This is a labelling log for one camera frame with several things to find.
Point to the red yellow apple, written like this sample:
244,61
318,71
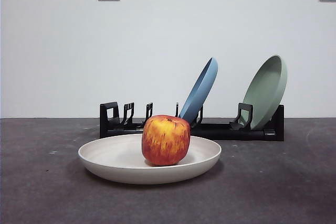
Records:
166,140

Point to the cream yellow plate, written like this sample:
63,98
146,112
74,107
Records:
118,155

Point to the blue plate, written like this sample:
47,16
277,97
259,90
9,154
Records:
200,95

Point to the black plate rack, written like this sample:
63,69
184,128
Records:
236,132

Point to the green plate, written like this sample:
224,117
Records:
265,90

